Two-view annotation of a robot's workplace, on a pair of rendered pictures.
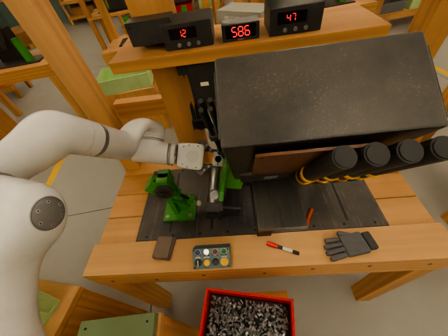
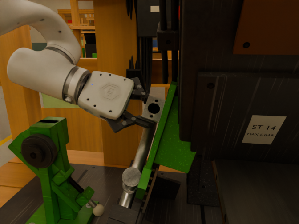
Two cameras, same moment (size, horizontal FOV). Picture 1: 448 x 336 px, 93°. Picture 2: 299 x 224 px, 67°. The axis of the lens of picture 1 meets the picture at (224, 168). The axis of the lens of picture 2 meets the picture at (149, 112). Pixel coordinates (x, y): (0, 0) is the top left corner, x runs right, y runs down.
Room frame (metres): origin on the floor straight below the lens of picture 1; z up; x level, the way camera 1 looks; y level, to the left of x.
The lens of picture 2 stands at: (0.11, 0.01, 1.34)
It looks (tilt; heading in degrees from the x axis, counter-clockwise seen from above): 18 degrees down; 2
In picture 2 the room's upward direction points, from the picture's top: straight up
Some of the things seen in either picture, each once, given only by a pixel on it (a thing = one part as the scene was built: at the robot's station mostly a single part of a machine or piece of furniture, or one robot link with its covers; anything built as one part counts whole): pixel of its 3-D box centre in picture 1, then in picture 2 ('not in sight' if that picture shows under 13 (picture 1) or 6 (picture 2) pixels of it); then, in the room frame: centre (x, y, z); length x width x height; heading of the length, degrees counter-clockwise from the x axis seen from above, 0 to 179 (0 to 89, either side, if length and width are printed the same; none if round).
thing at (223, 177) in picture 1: (232, 169); (175, 129); (0.54, -0.03, 1.17); 0.13 x 0.12 x 0.20; 83
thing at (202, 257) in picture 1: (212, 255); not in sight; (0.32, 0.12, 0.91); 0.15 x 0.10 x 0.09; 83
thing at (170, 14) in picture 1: (152, 29); not in sight; (0.84, 0.15, 1.59); 0.15 x 0.07 x 0.07; 83
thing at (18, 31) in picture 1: (24, 37); not in sight; (8.34, 5.41, 0.22); 1.20 x 0.81 x 0.44; 3
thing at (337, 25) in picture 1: (239, 37); not in sight; (0.85, -0.14, 1.52); 0.90 x 0.25 x 0.04; 83
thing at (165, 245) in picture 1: (164, 247); not in sight; (0.39, 0.32, 0.91); 0.10 x 0.08 x 0.03; 164
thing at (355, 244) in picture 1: (347, 243); not in sight; (0.27, -0.43, 0.91); 0.20 x 0.11 x 0.03; 92
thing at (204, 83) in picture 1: (213, 74); (171, 9); (0.81, -0.03, 1.42); 0.17 x 0.12 x 0.15; 83
